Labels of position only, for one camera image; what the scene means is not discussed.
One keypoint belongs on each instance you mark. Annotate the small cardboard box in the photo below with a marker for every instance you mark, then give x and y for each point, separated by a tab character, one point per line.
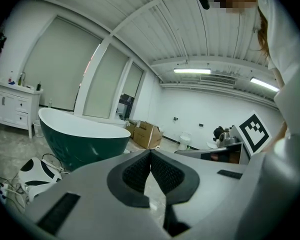
130	129

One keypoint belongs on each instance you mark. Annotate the medium grey roller blind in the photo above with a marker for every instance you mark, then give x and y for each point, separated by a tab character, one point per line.
105	84

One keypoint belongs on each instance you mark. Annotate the white toilet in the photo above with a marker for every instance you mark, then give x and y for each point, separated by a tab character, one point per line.
185	140

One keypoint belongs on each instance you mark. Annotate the green and white bathtub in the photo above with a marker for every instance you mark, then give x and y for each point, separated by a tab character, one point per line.
85	146

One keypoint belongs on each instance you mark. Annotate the wide grey roller blind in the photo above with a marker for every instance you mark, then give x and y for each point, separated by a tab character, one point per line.
62	64

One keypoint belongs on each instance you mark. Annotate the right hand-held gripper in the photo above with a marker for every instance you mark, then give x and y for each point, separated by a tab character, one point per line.
255	131

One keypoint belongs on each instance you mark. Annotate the dark small bottle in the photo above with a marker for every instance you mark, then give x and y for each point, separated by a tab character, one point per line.
39	86

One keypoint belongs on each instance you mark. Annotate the white vanity cabinet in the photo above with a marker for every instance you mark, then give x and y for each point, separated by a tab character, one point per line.
10	106

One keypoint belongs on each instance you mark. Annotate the teal and red power tool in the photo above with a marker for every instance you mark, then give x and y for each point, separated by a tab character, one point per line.
225	137

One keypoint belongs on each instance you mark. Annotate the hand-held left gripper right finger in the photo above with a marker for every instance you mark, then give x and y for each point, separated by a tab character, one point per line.
215	196

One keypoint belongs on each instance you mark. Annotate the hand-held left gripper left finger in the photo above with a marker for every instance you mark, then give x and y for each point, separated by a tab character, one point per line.
95	184

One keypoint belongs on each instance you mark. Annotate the narrow grey roller blind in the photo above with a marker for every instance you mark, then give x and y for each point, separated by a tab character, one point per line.
133	80

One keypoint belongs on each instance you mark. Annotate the large cardboard box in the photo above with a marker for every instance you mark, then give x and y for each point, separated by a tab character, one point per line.
145	134

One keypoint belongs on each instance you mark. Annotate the ceiling light tube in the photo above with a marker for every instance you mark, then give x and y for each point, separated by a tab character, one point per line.
263	83
192	70

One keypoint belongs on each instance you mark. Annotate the white and black round device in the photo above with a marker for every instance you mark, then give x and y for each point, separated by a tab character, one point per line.
37	181

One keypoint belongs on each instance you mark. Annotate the person's right forearm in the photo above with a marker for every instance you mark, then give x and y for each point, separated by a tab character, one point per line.
282	134

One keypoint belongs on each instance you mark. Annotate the ceiling air vent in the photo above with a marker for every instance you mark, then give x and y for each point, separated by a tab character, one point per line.
218	80

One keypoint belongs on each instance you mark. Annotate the white power strip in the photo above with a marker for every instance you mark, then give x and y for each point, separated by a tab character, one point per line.
2	191

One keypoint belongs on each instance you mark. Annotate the green glass bottle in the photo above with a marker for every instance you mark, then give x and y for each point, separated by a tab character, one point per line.
20	79

